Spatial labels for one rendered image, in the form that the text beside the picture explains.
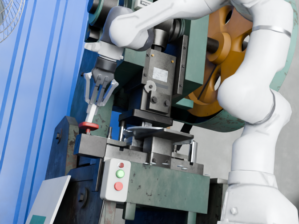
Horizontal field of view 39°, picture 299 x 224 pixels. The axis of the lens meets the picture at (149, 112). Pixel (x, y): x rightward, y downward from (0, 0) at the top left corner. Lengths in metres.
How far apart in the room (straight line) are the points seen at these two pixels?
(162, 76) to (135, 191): 0.56
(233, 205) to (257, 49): 0.41
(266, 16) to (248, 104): 0.26
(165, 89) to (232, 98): 0.79
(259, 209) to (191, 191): 0.66
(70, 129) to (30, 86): 0.96
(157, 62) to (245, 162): 0.87
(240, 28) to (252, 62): 0.95
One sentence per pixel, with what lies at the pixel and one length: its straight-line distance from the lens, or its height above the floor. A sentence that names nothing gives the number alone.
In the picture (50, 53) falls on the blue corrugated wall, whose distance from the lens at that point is 2.96.
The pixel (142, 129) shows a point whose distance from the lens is 1.62.
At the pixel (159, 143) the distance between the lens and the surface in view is 1.67.
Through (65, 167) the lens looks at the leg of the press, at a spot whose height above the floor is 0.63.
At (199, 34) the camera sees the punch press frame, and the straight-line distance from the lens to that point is 1.96.
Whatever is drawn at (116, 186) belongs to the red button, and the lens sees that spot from 1.38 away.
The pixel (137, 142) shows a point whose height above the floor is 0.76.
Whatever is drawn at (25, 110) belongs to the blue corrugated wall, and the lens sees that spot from 2.85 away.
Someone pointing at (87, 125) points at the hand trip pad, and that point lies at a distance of 1.46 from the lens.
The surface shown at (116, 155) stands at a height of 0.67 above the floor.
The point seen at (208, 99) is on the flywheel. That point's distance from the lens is 2.15.
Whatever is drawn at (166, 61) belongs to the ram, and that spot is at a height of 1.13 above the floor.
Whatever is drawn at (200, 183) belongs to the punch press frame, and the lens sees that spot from 1.68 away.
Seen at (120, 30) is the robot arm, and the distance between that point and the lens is 1.32.
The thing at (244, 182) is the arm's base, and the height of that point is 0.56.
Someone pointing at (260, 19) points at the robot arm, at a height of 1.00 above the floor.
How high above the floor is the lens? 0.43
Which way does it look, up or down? 15 degrees up
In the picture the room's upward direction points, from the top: 7 degrees clockwise
